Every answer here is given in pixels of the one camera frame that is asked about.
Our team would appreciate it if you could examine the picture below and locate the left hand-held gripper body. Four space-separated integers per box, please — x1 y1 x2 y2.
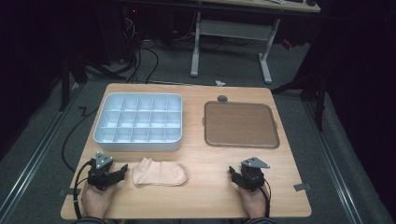
87 151 119 191

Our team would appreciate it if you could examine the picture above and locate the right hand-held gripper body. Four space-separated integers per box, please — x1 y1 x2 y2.
237 156 272 192

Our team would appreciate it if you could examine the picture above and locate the beige sock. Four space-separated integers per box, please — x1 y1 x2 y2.
131 157 191 188

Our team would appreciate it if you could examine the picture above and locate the person's left hand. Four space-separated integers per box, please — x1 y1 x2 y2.
80 182 118 220

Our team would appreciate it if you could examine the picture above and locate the person's right hand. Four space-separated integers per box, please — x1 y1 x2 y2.
238 184 269 220

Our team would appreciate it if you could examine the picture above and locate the white divided storage box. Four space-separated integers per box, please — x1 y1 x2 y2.
92 91 184 153

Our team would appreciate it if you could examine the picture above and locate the brown tray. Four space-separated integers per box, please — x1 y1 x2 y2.
203 100 281 149

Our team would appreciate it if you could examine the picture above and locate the black metal stand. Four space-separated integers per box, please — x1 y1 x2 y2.
270 69 329 133

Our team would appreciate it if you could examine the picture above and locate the white-legged wooden desk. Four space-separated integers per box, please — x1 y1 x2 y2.
189 0 322 85

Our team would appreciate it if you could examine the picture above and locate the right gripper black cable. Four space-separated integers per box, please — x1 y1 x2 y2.
261 182 273 218

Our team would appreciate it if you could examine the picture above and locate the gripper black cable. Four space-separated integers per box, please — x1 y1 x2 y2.
72 158 95 220
261 182 273 218

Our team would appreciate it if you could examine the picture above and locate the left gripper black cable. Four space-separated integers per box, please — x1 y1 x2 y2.
72 158 95 220

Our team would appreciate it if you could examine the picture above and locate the black floor cable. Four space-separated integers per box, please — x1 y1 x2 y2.
61 105 101 174

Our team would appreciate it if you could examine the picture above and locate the metal floor rail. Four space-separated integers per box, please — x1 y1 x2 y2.
0 83 84 217
302 100 364 224

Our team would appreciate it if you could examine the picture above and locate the bundle of black cables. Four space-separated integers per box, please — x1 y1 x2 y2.
122 17 161 85

